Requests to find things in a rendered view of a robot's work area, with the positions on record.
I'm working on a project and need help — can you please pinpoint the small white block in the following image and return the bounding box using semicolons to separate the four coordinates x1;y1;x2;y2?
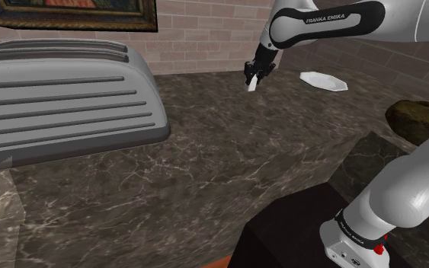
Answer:
244;73;258;93

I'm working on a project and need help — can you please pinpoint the white octagonal plate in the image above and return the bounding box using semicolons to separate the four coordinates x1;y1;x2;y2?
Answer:
299;71;349;93

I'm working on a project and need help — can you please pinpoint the brown bread loaf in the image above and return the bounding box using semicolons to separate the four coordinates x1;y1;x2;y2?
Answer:
384;99;429;147

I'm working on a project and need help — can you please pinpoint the dark robot stand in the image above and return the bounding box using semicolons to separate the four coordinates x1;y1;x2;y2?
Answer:
228;181;415;268

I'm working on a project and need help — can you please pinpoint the grey toaster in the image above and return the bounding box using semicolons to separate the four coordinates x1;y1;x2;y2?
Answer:
0;38;171;174

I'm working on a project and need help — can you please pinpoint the framed wall picture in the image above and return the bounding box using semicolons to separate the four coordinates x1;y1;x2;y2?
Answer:
0;0;159;34

